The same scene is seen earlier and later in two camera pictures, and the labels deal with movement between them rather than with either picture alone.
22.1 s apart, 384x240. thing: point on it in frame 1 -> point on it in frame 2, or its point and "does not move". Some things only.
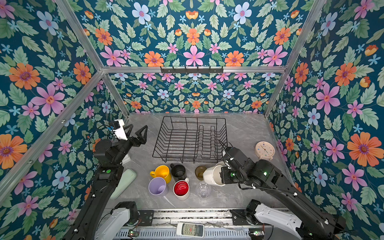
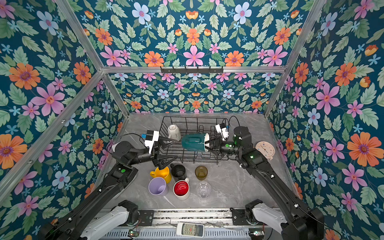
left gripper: (139, 139) -> (157, 159)
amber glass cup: (199, 172) does not move
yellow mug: (163, 171) does not move
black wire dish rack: (191, 139) does not move
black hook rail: (186, 70) does not move
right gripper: (223, 173) -> (218, 146)
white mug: (212, 175) -> (174, 132)
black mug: (178, 171) does not move
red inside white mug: (181, 189) does not move
